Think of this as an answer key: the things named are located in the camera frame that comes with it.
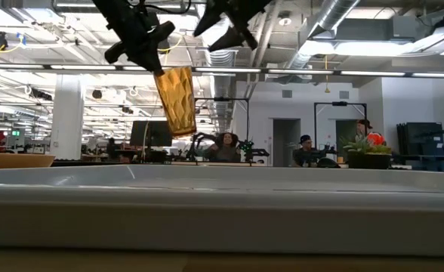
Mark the white building pillar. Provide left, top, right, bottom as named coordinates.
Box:
left=49, top=73, right=86, bottom=160

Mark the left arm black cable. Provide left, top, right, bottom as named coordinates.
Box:
left=143, top=0, right=192, bottom=16

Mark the black storage cabinet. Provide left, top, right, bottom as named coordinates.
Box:
left=396, top=121, right=444, bottom=156

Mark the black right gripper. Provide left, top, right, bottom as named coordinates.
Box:
left=193, top=0, right=274, bottom=53

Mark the black computer monitor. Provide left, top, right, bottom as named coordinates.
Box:
left=129, top=120, right=174, bottom=148

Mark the silver ventilation duct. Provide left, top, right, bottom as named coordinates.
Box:
left=282, top=0, right=362, bottom=75

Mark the person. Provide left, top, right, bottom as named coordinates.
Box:
left=355, top=119, right=387, bottom=149
left=292, top=134, right=323, bottom=168
left=205, top=131, right=242, bottom=163

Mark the black gantry frame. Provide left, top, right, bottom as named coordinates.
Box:
left=194, top=97, right=251, bottom=152
left=313, top=100, right=368, bottom=152

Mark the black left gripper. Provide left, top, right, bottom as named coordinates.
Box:
left=92, top=0, right=177, bottom=73

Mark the grey door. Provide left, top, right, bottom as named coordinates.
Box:
left=272, top=118, right=302, bottom=168
left=335, top=119, right=359, bottom=152

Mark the grey plastic tray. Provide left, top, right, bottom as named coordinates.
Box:
left=0, top=164, right=444, bottom=258

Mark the potted succulent plant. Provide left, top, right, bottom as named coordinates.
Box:
left=341, top=134, right=393, bottom=170

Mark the orange round plate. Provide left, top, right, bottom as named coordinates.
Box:
left=0, top=152, right=56, bottom=170

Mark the brown wooden cup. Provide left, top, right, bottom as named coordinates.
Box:
left=153, top=66, right=198, bottom=138

